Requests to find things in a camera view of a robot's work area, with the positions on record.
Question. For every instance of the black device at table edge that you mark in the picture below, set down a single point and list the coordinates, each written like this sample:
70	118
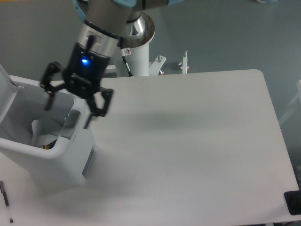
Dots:
293	202

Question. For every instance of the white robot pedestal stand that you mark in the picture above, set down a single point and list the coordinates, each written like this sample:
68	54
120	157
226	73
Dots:
131	57

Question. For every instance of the white trash can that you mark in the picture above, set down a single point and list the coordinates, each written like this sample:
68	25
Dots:
22	101

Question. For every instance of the colourful trash in bin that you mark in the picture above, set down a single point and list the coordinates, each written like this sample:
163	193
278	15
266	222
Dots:
47	147

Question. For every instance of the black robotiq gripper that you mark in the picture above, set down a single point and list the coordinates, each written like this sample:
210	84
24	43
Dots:
82	77

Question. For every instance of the black pen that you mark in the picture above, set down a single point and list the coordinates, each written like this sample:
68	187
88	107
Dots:
3	191

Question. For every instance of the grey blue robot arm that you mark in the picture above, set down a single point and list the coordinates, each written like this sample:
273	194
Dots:
104	26

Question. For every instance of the clear plastic bag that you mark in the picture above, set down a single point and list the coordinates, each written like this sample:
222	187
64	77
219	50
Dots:
45	131

